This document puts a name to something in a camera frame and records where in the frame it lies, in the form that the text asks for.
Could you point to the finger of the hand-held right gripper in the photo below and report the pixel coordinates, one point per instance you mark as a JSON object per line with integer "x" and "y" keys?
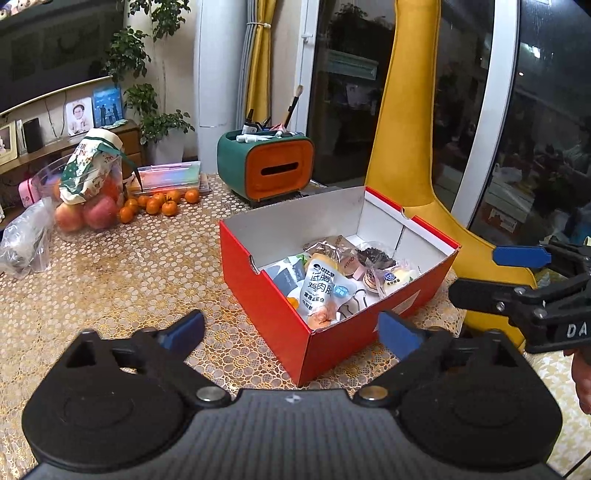
{"x": 521, "y": 256}
{"x": 480, "y": 295}

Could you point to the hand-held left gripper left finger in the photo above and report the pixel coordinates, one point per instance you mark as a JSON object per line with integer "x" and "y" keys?
{"x": 184, "y": 334}

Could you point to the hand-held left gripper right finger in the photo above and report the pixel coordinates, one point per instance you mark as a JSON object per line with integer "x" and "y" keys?
{"x": 399, "y": 334}

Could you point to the clear bread packet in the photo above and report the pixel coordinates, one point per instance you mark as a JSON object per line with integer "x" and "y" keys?
{"x": 399, "y": 281}

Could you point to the maroon binder clip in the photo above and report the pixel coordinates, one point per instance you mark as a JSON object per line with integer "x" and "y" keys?
{"x": 349, "y": 310}

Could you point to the small dark snack packet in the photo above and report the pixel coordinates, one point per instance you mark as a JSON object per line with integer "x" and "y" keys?
{"x": 375, "y": 257}

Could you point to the white snack pouch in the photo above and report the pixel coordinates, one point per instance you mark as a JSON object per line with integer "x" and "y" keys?
{"x": 321, "y": 290}

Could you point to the red cardboard box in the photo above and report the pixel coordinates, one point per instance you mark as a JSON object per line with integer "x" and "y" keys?
{"x": 258, "y": 281}

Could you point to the foil snack packet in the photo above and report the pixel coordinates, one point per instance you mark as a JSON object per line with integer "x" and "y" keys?
{"x": 330, "y": 244}

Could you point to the gold patterned desktop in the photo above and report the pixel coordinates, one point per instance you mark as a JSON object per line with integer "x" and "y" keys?
{"x": 138, "y": 277}

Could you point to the person's right hand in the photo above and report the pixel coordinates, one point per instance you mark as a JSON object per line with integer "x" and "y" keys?
{"x": 582, "y": 383}

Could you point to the pile of tangerines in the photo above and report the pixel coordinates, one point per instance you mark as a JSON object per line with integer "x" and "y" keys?
{"x": 157, "y": 203}

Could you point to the red apple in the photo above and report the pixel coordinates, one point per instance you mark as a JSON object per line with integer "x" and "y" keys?
{"x": 69, "y": 217}
{"x": 100, "y": 213}

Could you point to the pastel flat box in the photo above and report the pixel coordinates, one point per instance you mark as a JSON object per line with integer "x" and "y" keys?
{"x": 171, "y": 177}

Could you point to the yellow chair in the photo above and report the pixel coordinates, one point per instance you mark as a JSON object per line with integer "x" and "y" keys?
{"x": 406, "y": 115}

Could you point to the green orange tissue box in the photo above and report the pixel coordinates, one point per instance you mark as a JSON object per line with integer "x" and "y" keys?
{"x": 231, "y": 157}

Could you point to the clear plastic bag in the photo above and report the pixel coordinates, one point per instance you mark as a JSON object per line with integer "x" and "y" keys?
{"x": 25, "y": 240}

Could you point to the wooden TV cabinet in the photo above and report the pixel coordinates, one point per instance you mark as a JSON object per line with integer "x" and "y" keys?
{"x": 131, "y": 143}

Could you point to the small pink toy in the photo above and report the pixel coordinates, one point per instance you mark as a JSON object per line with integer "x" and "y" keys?
{"x": 27, "y": 191}

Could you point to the glass fruit bowl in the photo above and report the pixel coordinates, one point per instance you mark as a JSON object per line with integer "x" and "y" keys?
{"x": 44, "y": 173}

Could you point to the dark dropper bottle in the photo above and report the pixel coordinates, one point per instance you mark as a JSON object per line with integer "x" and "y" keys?
{"x": 250, "y": 122}

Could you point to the glass balcony door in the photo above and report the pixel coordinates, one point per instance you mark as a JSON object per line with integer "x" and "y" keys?
{"x": 351, "y": 92}

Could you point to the baby portrait photo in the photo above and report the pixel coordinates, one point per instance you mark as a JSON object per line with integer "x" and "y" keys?
{"x": 80, "y": 117}

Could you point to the blue family photo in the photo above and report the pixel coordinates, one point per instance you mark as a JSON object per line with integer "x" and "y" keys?
{"x": 107, "y": 106}

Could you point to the black speaker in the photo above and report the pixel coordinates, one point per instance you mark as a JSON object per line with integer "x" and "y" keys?
{"x": 32, "y": 134}

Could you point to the makeup brush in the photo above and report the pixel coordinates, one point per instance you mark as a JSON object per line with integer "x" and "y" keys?
{"x": 293, "y": 106}

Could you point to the white slim device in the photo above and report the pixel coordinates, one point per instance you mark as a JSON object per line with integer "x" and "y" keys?
{"x": 20, "y": 137}

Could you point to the grey curtain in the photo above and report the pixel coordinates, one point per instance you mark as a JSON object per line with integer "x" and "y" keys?
{"x": 247, "y": 78}

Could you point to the yellow curtain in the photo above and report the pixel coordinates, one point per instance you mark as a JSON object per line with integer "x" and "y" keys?
{"x": 261, "y": 69}

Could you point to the white standing air conditioner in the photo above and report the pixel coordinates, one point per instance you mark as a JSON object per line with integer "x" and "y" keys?
{"x": 221, "y": 60}

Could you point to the leafy indoor tree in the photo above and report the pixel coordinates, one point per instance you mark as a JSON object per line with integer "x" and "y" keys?
{"x": 134, "y": 50}

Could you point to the television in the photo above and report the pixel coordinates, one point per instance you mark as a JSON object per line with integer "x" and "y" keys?
{"x": 46, "y": 46}

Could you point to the wooden photo frame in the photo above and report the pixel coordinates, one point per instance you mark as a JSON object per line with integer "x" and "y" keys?
{"x": 7, "y": 145}

